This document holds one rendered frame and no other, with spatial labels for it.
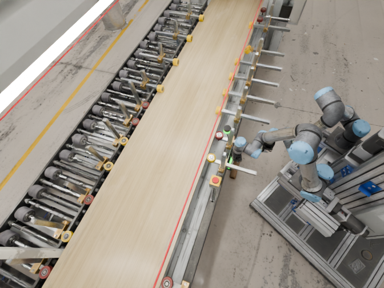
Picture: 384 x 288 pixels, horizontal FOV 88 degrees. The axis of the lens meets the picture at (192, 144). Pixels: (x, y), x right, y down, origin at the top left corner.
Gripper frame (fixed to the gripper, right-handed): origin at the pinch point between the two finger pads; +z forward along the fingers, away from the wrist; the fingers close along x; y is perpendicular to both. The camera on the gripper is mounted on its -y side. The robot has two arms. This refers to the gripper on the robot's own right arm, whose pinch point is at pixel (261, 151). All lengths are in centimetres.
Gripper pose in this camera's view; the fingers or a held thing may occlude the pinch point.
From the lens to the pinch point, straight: 198.1
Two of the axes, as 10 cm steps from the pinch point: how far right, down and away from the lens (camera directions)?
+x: 3.5, -8.3, 4.4
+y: 9.4, 2.7, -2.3
